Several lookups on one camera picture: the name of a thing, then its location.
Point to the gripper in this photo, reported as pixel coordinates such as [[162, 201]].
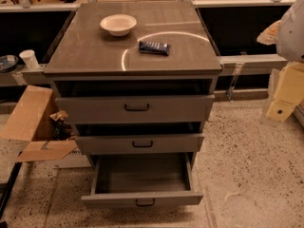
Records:
[[292, 35]]

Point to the grey bottom drawer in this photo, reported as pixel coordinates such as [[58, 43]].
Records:
[[143, 180]]

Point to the grey drawer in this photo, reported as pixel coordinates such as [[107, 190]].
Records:
[[143, 180], [131, 109], [137, 144]]

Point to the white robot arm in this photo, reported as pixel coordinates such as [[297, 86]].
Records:
[[287, 34]]

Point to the grey top drawer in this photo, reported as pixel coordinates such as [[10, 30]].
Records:
[[131, 109]]

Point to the grey drawer cabinet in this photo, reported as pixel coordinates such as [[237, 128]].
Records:
[[89, 62]]

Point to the grey middle drawer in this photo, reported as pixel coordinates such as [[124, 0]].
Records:
[[137, 144]]

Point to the cardboard box at right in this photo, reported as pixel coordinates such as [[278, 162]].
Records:
[[299, 113]]

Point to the dark blue snack packet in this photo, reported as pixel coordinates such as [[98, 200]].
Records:
[[154, 48]]

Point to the white bowl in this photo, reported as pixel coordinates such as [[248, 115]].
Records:
[[118, 25]]

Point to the open cardboard box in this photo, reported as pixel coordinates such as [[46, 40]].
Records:
[[33, 121]]

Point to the white paper cup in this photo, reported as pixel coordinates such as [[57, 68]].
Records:
[[29, 58]]

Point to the dark round lid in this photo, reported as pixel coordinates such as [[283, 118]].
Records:
[[8, 63]]

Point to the clear acrylic bracket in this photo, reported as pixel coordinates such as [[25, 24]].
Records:
[[236, 72]]

